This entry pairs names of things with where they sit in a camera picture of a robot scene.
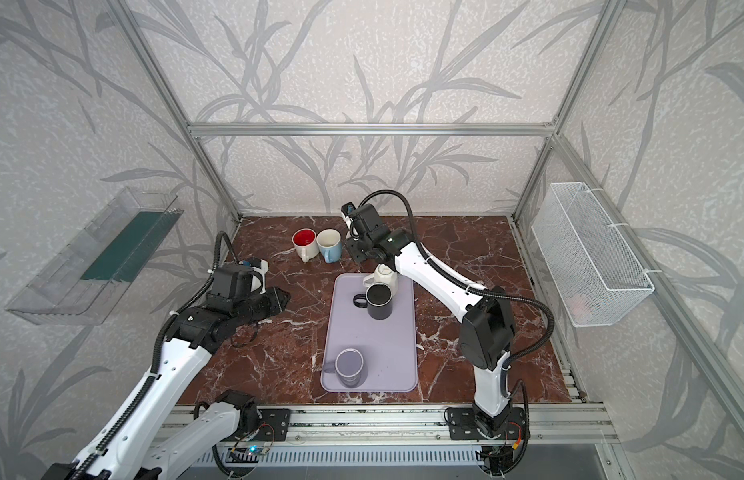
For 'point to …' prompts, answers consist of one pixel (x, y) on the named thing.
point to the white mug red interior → (305, 242)
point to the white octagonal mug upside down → (385, 275)
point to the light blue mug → (330, 244)
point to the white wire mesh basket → (591, 274)
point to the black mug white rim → (377, 299)
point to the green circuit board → (244, 454)
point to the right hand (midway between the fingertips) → (357, 231)
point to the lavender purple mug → (348, 366)
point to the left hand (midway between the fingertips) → (294, 287)
